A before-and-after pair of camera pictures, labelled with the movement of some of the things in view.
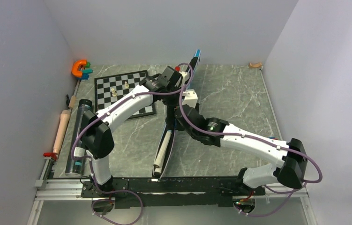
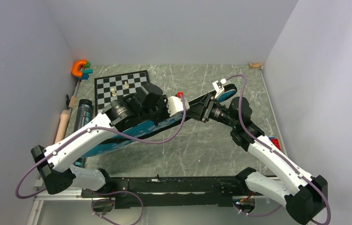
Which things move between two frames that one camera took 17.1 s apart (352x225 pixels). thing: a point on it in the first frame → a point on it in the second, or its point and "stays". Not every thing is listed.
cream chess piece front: (114, 94) stays
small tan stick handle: (72, 101) stays
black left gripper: (176, 102) → (163, 101)
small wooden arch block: (257, 65) stays
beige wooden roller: (65, 116) stays
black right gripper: (179, 127) → (199, 111)
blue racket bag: (194, 59) → (142, 132)
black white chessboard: (108, 88) stays
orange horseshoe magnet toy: (75, 71) stays
